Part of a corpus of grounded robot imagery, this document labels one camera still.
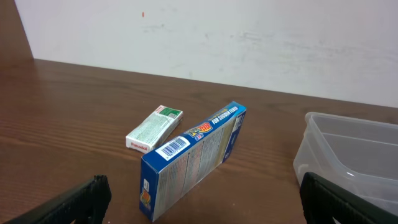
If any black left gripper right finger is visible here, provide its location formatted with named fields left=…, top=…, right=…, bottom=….
left=300, top=172, right=397, bottom=224

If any clear plastic container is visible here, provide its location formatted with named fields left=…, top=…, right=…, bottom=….
left=293, top=112, right=397, bottom=214

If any blue fever medicine box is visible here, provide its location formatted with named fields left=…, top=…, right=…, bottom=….
left=139, top=101, right=246, bottom=222

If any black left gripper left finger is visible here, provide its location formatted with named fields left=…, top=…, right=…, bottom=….
left=8, top=175, right=111, bottom=224

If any white green Panadol box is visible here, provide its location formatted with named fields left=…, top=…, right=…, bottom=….
left=126, top=105, right=183, bottom=154

